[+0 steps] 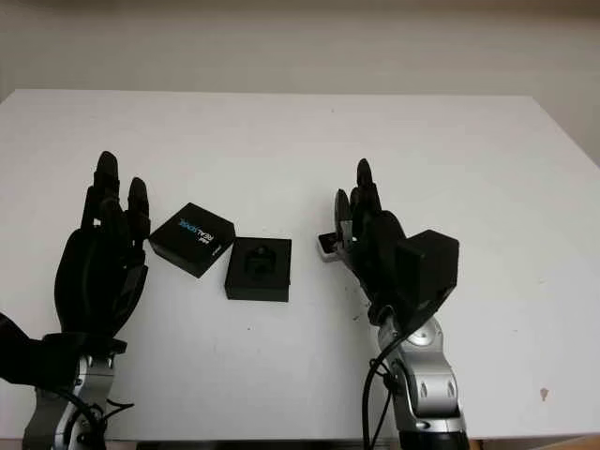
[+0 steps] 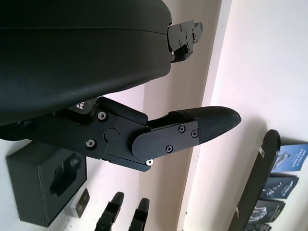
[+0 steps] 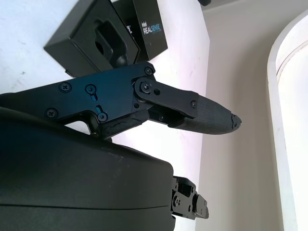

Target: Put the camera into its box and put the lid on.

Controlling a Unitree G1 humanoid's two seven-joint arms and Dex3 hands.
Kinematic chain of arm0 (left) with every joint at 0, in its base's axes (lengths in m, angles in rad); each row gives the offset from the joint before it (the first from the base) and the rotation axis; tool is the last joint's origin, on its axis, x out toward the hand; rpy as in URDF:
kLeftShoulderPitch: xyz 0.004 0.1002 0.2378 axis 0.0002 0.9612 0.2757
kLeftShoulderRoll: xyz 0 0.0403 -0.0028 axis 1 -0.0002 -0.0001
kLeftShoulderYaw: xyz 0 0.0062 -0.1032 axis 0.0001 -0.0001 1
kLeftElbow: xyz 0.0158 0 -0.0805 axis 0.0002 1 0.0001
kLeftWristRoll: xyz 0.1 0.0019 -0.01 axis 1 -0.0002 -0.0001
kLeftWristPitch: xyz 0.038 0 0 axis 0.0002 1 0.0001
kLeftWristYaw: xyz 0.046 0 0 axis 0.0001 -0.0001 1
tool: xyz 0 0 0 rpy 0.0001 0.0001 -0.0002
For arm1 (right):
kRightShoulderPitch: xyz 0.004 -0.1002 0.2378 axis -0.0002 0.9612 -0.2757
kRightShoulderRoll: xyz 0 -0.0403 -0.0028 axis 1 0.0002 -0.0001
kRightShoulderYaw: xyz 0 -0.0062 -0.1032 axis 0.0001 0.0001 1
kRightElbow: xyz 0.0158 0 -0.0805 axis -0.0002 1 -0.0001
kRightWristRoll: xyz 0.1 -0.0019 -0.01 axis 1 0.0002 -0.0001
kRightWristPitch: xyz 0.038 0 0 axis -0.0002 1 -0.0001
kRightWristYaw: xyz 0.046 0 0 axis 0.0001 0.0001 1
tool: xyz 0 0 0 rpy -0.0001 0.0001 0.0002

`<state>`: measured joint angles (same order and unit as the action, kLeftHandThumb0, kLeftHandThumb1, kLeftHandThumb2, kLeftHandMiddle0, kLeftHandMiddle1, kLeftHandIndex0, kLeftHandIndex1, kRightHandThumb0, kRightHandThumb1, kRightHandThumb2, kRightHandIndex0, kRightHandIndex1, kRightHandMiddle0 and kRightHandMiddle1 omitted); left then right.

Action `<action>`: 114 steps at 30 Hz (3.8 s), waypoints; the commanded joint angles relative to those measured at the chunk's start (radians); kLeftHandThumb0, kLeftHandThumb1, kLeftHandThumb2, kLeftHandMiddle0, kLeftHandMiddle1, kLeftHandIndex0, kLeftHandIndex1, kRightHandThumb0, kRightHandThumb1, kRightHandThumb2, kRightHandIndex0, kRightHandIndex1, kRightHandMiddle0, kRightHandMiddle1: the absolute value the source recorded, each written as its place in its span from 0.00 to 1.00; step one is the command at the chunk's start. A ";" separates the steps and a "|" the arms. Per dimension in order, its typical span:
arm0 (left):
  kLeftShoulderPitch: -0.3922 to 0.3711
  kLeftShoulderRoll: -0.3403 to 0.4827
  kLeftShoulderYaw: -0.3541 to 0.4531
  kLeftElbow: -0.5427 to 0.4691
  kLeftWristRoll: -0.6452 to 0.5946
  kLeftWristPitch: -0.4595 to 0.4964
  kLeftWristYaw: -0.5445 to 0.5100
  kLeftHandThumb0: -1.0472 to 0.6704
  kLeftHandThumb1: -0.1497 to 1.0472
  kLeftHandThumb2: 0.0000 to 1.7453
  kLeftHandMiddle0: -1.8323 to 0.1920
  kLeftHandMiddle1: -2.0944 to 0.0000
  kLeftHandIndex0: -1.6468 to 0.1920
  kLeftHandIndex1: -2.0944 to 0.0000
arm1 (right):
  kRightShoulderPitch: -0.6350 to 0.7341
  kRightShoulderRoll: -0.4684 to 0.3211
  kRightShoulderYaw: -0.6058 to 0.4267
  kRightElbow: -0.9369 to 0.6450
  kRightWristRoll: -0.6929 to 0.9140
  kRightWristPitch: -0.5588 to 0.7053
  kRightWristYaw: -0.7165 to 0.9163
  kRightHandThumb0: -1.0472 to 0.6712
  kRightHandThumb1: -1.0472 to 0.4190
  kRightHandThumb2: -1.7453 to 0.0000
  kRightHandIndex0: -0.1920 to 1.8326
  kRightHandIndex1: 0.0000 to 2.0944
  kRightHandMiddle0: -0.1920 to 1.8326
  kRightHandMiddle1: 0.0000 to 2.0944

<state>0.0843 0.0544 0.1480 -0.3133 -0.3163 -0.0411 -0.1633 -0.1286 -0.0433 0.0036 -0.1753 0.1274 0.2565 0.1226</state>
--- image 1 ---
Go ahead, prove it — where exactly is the black box base with foam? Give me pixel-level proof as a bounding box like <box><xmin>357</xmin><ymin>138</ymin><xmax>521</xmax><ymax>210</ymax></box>
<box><xmin>223</xmin><ymin>236</ymin><xmax>293</xmax><ymax>303</ymax></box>

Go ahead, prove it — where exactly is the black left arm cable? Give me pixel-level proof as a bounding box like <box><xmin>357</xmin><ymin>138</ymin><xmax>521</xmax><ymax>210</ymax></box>
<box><xmin>59</xmin><ymin>387</ymin><xmax>136</xmax><ymax>443</ymax></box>

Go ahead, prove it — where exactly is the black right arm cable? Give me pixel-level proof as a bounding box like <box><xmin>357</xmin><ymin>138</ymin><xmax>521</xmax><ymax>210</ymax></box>
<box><xmin>362</xmin><ymin>305</ymin><xmax>405</xmax><ymax>450</ymax></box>

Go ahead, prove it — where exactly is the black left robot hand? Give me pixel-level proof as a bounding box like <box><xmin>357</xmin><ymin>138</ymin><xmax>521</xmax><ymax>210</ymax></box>
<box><xmin>54</xmin><ymin>150</ymin><xmax>152</xmax><ymax>339</ymax></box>

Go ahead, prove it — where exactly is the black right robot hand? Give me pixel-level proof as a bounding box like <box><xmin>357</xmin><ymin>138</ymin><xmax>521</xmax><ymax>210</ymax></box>
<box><xmin>332</xmin><ymin>157</ymin><xmax>423</xmax><ymax>324</ymax></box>

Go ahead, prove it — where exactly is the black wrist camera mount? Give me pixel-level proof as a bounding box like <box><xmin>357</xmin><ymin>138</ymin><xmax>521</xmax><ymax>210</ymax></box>
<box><xmin>396</xmin><ymin>229</ymin><xmax>461</xmax><ymax>330</ymax></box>
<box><xmin>0</xmin><ymin>311</ymin><xmax>128</xmax><ymax>391</ymax></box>

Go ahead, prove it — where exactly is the small silver depth camera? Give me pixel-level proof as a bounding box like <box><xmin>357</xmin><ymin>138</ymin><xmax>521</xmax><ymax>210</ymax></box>
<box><xmin>317</xmin><ymin>218</ymin><xmax>353</xmax><ymax>263</ymax></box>

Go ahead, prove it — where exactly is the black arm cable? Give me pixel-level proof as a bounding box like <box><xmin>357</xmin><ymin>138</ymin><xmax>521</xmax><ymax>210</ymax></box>
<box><xmin>362</xmin><ymin>305</ymin><xmax>405</xmax><ymax>450</ymax></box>
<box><xmin>59</xmin><ymin>387</ymin><xmax>136</xmax><ymax>443</ymax></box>

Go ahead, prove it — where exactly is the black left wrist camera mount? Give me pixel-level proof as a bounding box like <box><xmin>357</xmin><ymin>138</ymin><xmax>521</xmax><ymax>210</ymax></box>
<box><xmin>0</xmin><ymin>311</ymin><xmax>128</xmax><ymax>391</ymax></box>

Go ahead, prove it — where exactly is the black RealSense box lid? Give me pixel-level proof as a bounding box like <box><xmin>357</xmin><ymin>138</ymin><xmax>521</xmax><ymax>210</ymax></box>
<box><xmin>147</xmin><ymin>202</ymin><xmax>236</xmax><ymax>280</ymax></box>

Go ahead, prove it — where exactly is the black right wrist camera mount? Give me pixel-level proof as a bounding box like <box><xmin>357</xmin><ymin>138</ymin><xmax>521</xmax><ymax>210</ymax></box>
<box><xmin>396</xmin><ymin>229</ymin><xmax>461</xmax><ymax>330</ymax></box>

